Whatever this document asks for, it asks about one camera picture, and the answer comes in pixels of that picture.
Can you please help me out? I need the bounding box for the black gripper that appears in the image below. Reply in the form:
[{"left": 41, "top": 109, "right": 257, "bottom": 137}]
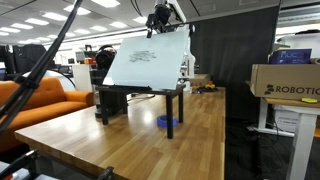
[{"left": 145, "top": 4, "right": 173, "bottom": 39}]

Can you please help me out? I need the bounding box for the white glass whiteboard with scribble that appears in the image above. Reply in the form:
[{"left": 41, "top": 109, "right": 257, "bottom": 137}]
[{"left": 102, "top": 27, "right": 191, "bottom": 91}]

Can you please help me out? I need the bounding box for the dark wooden stand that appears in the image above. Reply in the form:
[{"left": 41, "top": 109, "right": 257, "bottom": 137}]
[{"left": 94, "top": 83, "right": 187, "bottom": 140}]

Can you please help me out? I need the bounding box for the plain flat cardboard box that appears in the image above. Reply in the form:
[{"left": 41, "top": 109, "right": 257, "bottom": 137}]
[{"left": 188, "top": 73, "right": 212, "bottom": 89}]

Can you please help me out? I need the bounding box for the yellow toy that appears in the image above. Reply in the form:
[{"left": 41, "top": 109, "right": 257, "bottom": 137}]
[{"left": 204, "top": 80, "right": 216, "bottom": 90}]

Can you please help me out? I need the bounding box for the black curtain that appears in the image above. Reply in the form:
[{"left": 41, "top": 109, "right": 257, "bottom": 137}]
[{"left": 161, "top": 4, "right": 281, "bottom": 122}]

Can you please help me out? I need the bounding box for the white cabinet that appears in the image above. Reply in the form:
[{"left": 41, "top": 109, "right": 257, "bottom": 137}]
[{"left": 72, "top": 63, "right": 93, "bottom": 93}]

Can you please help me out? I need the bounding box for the blue bowl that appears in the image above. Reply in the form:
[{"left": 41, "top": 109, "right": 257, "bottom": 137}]
[{"left": 156, "top": 114, "right": 179, "bottom": 129}]

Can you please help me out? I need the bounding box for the white round panel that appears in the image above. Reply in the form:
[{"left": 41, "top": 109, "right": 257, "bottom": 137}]
[{"left": 21, "top": 68, "right": 77, "bottom": 93}]

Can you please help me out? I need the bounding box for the orange sofa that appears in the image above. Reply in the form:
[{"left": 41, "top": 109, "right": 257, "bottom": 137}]
[{"left": 0, "top": 76, "right": 95, "bottom": 153}]

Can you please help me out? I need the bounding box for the black equipment case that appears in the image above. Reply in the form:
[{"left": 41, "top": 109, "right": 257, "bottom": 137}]
[{"left": 12, "top": 43, "right": 57, "bottom": 73}]

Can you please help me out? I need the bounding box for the black jointed pole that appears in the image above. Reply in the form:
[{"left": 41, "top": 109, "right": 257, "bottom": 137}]
[{"left": 0, "top": 0, "right": 85, "bottom": 135}]

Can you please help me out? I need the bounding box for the blue product box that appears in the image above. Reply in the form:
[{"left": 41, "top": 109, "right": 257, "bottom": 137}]
[{"left": 268, "top": 48, "right": 313, "bottom": 65}]

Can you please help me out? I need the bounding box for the printed brown cardboard box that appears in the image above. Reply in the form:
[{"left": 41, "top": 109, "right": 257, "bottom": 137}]
[{"left": 249, "top": 63, "right": 320, "bottom": 101}]

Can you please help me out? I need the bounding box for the white rounded machine cover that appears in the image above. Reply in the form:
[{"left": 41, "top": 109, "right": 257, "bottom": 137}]
[{"left": 275, "top": 29, "right": 320, "bottom": 60}]

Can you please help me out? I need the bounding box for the black clamp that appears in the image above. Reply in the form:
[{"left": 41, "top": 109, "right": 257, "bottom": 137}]
[{"left": 96, "top": 166, "right": 115, "bottom": 180}]

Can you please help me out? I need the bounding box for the white labelled box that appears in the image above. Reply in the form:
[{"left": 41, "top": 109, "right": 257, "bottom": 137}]
[{"left": 273, "top": 109, "right": 300, "bottom": 133}]

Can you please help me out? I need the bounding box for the yellow flat object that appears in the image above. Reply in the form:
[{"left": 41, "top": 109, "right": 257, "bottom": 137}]
[{"left": 301, "top": 96, "right": 319, "bottom": 104}]

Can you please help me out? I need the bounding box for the white desk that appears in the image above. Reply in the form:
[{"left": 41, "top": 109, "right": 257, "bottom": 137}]
[{"left": 255, "top": 97, "right": 320, "bottom": 180}]

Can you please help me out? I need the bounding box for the black frame bar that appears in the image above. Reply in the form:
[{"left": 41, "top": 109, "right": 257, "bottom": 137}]
[{"left": 0, "top": 149, "right": 38, "bottom": 180}]

